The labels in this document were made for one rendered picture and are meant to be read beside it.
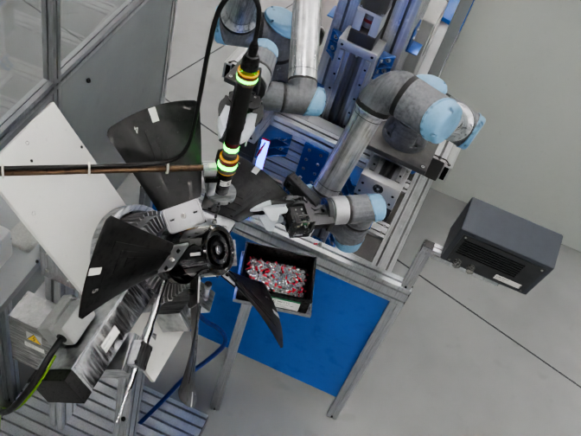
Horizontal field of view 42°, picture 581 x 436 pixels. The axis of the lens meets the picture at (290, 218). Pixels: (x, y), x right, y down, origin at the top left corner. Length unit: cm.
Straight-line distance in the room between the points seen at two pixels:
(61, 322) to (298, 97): 77
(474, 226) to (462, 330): 146
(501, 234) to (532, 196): 184
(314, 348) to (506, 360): 105
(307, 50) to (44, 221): 76
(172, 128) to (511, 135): 221
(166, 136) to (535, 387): 220
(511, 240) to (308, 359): 102
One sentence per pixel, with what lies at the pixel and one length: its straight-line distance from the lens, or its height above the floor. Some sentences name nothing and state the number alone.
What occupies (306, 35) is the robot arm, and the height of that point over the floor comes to 149.
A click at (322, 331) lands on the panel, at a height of 46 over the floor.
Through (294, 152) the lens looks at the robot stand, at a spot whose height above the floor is 83.
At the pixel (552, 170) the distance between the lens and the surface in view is 376.
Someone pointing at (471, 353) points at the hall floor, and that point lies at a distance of 339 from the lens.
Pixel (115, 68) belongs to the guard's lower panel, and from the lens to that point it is 287.
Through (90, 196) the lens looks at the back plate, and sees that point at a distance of 187.
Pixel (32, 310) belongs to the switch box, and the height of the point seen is 84.
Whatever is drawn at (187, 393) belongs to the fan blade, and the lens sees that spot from 169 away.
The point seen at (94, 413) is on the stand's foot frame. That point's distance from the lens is 280.
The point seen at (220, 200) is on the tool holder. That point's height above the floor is 131.
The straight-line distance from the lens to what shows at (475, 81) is 352.
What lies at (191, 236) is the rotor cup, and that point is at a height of 124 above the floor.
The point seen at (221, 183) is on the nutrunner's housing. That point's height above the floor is 135.
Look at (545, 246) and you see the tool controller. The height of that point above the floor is 124.
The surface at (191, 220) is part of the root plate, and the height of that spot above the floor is 124.
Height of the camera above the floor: 259
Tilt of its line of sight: 47 degrees down
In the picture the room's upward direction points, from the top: 19 degrees clockwise
